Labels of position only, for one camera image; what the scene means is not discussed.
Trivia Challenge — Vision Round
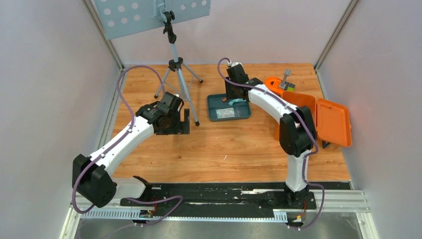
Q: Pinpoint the grey tripod stand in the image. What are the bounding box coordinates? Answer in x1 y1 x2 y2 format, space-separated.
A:
154 10 203 126

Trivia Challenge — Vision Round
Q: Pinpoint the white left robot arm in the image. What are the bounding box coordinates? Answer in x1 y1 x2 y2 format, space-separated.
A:
72 92 190 208

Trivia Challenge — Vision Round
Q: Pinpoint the orange medicine box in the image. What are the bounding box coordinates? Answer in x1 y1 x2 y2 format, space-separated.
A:
281 91 352 149

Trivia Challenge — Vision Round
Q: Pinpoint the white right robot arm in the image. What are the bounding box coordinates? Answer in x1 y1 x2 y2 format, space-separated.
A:
225 62 317 208

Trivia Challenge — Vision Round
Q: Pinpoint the teal divided tray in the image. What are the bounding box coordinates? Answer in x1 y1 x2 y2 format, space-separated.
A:
207 93 251 122

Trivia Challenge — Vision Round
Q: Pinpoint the perforated grey panel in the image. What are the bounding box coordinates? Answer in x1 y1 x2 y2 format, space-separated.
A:
94 0 211 40

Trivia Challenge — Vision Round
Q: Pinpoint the teal sachet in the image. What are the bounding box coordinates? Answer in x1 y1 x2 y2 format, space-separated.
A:
228 98 244 106

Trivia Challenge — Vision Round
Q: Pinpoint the orange ring toy stand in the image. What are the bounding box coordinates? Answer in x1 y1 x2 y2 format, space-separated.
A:
264 69 296 98

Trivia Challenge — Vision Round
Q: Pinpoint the clear bag teal gauze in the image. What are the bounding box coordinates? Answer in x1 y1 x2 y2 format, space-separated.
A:
216 108 236 119

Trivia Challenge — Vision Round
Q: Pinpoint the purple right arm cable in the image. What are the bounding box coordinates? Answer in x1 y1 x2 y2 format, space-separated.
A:
216 57 325 231

